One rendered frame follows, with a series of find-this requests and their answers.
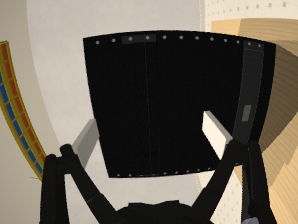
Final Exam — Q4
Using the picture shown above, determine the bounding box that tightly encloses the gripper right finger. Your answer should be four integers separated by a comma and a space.
178, 111, 277, 224

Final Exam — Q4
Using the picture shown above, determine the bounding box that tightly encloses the black server rack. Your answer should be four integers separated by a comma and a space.
83, 30, 276, 178

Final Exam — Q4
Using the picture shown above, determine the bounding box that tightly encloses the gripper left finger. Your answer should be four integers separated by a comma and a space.
39, 119, 128, 224

